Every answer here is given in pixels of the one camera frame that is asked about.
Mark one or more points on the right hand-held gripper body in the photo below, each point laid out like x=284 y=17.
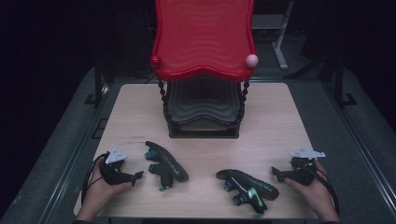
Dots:
x=300 y=172

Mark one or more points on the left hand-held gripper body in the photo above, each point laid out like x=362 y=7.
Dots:
x=113 y=174

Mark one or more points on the black sandal with green print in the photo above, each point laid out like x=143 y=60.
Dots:
x=252 y=186
x=169 y=165

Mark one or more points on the red and black shoe rack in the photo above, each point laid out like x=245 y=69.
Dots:
x=204 y=37

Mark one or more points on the person's left hand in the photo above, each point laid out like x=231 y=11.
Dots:
x=101 y=193

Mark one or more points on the person's right hand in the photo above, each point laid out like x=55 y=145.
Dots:
x=311 y=194

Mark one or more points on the white metal stand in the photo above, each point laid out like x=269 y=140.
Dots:
x=280 y=37

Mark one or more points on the metal rail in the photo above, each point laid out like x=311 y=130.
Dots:
x=73 y=161
x=361 y=146

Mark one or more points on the black metal post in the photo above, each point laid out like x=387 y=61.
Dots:
x=341 y=87
x=98 y=84

